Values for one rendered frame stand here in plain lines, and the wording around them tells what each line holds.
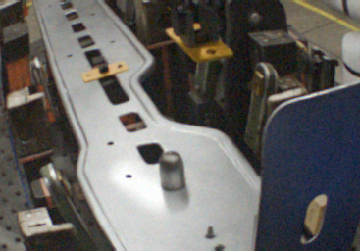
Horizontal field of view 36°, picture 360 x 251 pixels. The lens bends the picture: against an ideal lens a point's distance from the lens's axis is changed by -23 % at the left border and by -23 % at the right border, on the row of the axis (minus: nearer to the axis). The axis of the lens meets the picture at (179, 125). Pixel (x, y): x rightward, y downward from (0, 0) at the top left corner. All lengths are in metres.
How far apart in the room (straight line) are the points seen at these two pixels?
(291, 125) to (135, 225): 0.46
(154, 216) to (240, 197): 0.11
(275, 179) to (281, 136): 0.03
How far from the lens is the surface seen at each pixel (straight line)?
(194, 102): 1.06
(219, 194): 0.85
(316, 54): 0.73
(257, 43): 0.96
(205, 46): 0.63
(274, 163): 0.38
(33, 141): 1.08
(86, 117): 1.03
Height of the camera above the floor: 1.53
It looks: 32 degrees down
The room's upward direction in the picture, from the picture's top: 5 degrees counter-clockwise
